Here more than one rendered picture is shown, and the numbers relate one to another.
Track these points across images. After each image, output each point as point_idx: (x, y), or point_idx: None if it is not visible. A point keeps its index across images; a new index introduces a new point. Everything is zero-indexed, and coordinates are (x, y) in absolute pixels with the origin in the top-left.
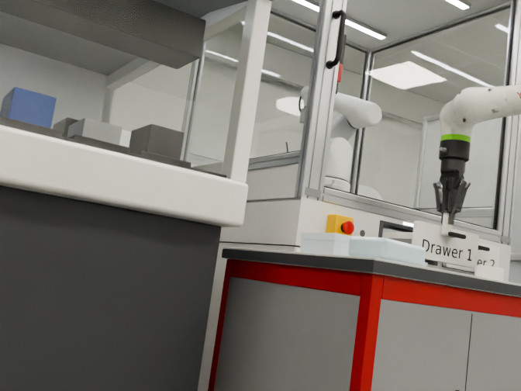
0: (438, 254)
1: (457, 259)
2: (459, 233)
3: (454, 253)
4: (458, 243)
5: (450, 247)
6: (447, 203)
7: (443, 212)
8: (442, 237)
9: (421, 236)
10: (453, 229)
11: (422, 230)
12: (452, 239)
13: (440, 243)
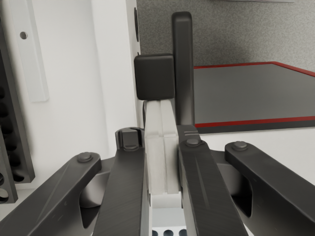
0: (145, 112)
1: (135, 6)
2: (193, 71)
3: (137, 25)
4: (131, 0)
5: (137, 52)
6: (146, 210)
7: (151, 194)
8: (140, 119)
9: (150, 221)
10: (130, 50)
11: (149, 233)
12: (134, 51)
13: (142, 116)
